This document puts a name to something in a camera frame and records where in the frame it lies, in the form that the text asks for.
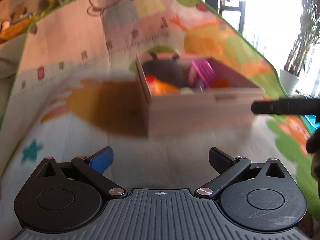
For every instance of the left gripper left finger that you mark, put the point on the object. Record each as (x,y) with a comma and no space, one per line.
(90,170)

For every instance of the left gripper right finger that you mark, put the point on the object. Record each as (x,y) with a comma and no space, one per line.
(231,170)

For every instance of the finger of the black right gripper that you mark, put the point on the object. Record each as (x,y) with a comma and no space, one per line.
(289,106)

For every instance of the pink cardboard box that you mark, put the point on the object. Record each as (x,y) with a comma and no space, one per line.
(196,109)

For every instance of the pink toy strainer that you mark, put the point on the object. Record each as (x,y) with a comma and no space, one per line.
(200,74)

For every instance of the orange toy pumpkin bowl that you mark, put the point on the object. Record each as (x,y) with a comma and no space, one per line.
(159,88)

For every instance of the black plush toy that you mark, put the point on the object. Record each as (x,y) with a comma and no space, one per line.
(165,70)

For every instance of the orange toy pumpkin half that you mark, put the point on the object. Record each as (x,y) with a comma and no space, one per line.
(219,83)

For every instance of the white plant pot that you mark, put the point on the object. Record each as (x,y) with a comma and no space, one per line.
(288,81)

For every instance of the colourful children play mat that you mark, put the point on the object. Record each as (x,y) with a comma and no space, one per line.
(75,93)

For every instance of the black chair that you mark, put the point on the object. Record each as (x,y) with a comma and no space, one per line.
(225,10)

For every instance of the green bamboo plant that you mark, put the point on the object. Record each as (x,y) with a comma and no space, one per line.
(307,38)

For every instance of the yellow toy on floor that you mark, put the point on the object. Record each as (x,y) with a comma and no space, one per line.
(12,29)

